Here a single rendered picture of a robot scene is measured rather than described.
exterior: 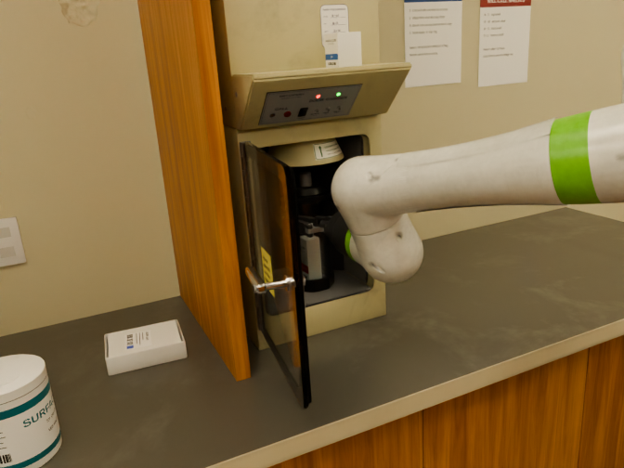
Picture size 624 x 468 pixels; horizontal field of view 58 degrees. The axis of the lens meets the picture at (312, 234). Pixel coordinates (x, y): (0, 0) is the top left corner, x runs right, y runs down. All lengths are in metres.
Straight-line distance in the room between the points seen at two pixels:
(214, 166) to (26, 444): 0.53
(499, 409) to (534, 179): 0.65
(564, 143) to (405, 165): 0.23
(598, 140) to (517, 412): 0.75
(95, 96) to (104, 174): 0.19
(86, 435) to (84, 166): 0.67
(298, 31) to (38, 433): 0.82
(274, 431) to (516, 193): 0.55
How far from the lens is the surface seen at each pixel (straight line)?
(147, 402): 1.13
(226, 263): 1.04
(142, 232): 1.53
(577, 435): 1.53
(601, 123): 0.75
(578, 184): 0.75
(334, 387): 1.09
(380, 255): 0.93
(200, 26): 0.98
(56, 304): 1.57
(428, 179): 0.83
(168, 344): 1.24
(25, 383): 0.98
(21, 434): 1.01
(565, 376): 1.40
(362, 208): 0.89
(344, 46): 1.08
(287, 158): 1.18
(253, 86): 0.98
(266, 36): 1.11
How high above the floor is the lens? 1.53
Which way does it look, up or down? 18 degrees down
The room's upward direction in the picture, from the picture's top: 4 degrees counter-clockwise
